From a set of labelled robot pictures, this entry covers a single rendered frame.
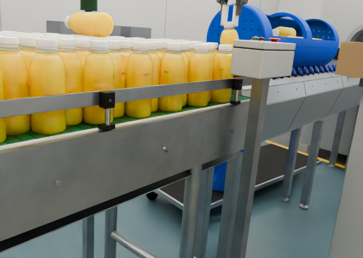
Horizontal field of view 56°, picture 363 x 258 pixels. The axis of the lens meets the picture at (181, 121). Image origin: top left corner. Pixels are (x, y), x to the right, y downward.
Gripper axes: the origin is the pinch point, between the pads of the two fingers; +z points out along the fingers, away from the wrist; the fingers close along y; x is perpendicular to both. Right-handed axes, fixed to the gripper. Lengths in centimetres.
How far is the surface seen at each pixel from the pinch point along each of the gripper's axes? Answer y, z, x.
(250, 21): 2.7, 0.7, -18.2
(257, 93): -19.9, 22.6, 10.2
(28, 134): -8, 28, 74
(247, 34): 3.4, 5.6, -18.2
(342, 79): -3, 28, -130
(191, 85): -11.3, 20.2, 31.3
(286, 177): 16, 99, -115
